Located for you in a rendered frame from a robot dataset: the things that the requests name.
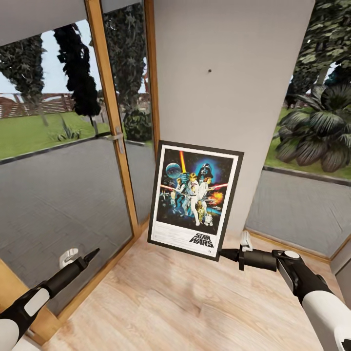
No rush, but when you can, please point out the poster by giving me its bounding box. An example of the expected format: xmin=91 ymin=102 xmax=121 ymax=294
xmin=147 ymin=140 xmax=244 ymax=262

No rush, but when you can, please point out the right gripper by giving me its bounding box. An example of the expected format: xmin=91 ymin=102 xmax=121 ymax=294
xmin=218 ymin=244 xmax=263 ymax=271

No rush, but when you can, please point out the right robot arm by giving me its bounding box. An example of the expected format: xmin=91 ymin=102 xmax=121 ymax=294
xmin=218 ymin=231 xmax=351 ymax=351

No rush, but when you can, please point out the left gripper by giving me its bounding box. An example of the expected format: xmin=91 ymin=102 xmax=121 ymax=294
xmin=55 ymin=248 xmax=100 ymax=288

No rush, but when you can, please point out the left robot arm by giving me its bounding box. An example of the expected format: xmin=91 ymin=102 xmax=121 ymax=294
xmin=0 ymin=248 xmax=100 ymax=351

